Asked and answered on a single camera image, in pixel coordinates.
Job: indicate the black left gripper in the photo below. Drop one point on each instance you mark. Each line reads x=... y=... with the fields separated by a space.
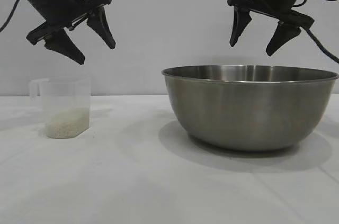
x=61 y=7

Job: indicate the white rice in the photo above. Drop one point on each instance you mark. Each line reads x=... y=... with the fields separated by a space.
x=67 y=124

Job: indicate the clear plastic measuring cup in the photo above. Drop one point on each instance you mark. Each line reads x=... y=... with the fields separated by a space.
x=63 y=94

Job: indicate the stainless steel mixing bowl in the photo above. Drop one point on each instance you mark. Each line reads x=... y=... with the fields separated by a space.
x=249 y=112

